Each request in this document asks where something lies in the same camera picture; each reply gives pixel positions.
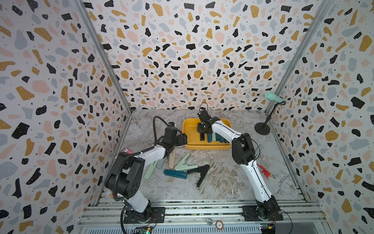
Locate yellow storage box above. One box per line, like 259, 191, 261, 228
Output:
182, 118, 231, 150

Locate beige pliers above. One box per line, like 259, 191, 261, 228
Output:
168, 148, 176, 169

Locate grey pliers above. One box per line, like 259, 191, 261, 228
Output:
156, 159, 166, 169

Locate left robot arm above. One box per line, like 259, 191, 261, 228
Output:
104, 126, 188, 213

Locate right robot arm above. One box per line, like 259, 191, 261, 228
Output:
198, 110, 280, 220

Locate open light green pliers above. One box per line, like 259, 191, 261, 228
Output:
174, 153, 199, 171

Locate pale green pliers far left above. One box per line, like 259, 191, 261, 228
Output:
144, 161, 158, 180

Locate open black pliers centre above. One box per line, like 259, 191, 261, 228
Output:
187, 164, 210, 188

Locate red pruning pliers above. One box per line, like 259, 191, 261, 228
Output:
257, 164, 271, 178

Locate highlighter pen pack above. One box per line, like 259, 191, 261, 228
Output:
122, 148, 132, 154

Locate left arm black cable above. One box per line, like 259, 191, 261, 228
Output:
112, 115, 173, 234

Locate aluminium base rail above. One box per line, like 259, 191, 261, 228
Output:
77, 200, 332, 234

